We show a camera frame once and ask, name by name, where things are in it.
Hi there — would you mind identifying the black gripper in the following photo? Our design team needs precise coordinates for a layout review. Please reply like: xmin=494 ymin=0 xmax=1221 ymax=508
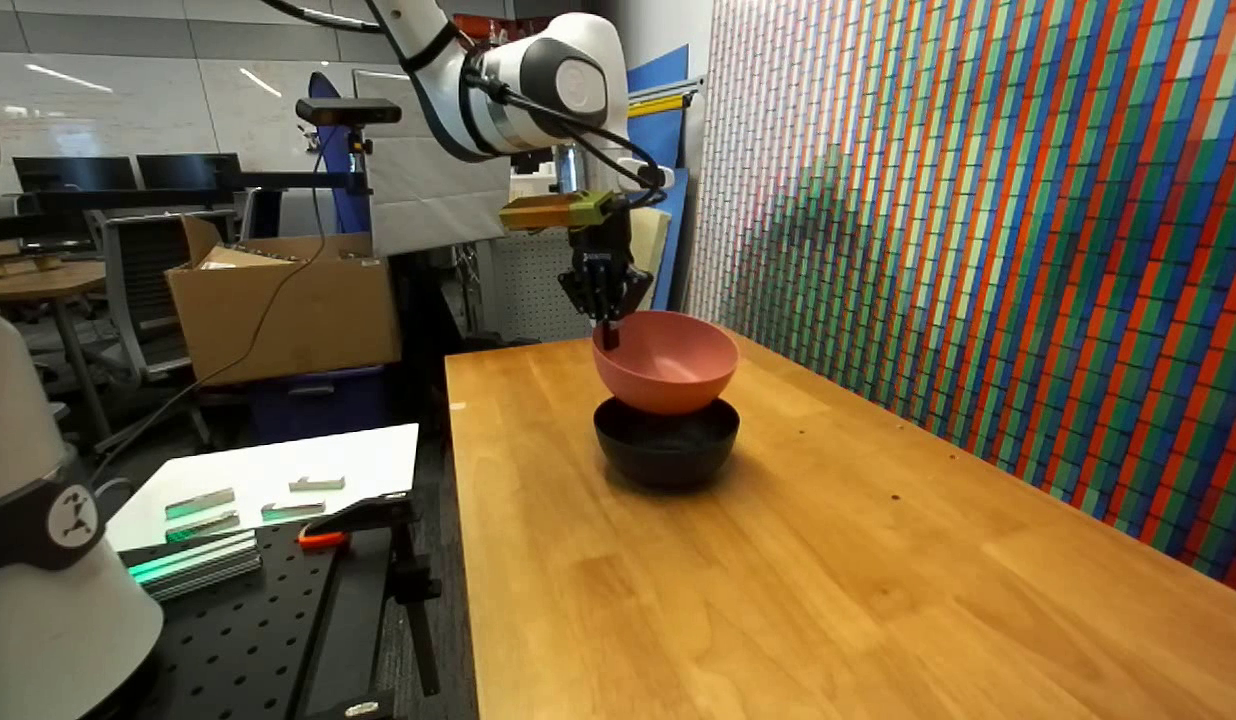
xmin=556 ymin=211 xmax=656 ymax=356

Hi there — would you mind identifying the pink bowl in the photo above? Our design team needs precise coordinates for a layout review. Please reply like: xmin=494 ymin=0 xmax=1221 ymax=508
xmin=588 ymin=307 xmax=745 ymax=421

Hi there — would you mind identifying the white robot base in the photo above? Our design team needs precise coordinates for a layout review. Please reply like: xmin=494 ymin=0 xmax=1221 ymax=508
xmin=0 ymin=95 xmax=167 ymax=720

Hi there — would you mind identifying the black bowl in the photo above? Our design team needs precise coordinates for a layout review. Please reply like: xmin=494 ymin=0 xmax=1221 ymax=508
xmin=588 ymin=394 xmax=745 ymax=491

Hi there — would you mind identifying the blue storage bin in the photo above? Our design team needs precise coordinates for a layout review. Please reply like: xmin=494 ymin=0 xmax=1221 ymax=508
xmin=245 ymin=367 xmax=395 ymax=446

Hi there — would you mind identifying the brown cardboard box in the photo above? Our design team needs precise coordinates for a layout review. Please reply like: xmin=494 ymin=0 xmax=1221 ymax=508
xmin=163 ymin=231 xmax=402 ymax=394

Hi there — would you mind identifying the black tripod stand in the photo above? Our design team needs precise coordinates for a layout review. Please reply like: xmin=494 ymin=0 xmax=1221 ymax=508
xmin=352 ymin=491 xmax=448 ymax=702

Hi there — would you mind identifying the small grey green block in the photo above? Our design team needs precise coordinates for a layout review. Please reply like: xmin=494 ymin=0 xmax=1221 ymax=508
xmin=158 ymin=485 xmax=241 ymax=523
xmin=256 ymin=497 xmax=331 ymax=523
xmin=282 ymin=474 xmax=352 ymax=501

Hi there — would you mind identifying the white flat board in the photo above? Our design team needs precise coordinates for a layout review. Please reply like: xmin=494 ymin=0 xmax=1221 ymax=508
xmin=104 ymin=421 xmax=423 ymax=561

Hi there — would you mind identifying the black computer monitor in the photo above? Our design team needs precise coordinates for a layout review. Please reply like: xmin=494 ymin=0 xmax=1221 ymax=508
xmin=11 ymin=151 xmax=142 ymax=202
xmin=131 ymin=150 xmax=248 ymax=202

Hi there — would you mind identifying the grey office chair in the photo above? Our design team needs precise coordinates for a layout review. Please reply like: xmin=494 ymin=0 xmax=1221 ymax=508
xmin=85 ymin=205 xmax=237 ymax=390

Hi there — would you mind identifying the green white bar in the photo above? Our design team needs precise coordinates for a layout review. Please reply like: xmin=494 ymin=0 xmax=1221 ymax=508
xmin=119 ymin=528 xmax=264 ymax=591

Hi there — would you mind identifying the black perforated breadboard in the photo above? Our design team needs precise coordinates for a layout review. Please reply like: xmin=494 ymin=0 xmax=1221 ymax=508
xmin=93 ymin=520 xmax=406 ymax=720

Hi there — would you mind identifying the blue wall panel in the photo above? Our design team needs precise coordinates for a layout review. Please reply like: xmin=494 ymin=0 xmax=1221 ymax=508
xmin=622 ymin=39 xmax=695 ymax=315

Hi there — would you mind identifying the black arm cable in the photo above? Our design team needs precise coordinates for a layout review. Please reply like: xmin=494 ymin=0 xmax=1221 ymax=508
xmin=456 ymin=73 xmax=674 ymax=210

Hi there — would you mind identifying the black camera on stand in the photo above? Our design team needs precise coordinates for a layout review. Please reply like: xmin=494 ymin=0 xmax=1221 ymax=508
xmin=293 ymin=91 xmax=406 ymax=137

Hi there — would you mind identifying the orange handled tool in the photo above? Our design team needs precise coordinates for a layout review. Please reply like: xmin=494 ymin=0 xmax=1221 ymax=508
xmin=293 ymin=523 xmax=356 ymax=555

